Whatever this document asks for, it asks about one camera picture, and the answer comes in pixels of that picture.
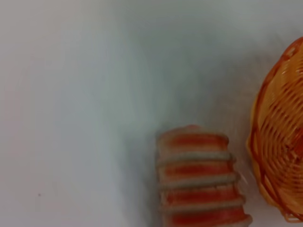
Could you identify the orange white striped bread roll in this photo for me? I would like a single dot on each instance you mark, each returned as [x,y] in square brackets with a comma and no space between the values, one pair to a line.
[198,170]

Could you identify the orange woven plastic basket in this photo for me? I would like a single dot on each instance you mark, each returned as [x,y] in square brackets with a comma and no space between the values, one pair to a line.
[281,132]

